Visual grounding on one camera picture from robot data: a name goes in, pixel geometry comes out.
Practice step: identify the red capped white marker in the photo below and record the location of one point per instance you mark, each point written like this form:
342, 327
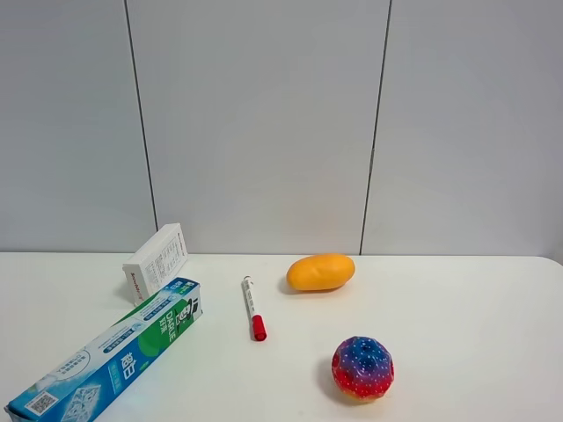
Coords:
257, 325

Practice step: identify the yellow mango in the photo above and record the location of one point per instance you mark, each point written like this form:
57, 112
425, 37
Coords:
320, 272

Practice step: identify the white cardboard box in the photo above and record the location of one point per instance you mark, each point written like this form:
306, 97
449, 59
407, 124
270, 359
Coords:
156, 263

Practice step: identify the multicoloured dotted ball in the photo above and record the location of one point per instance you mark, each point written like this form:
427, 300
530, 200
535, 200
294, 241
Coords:
362, 368

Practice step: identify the blue green toothpaste box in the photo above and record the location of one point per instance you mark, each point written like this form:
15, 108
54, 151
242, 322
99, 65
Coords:
81, 387

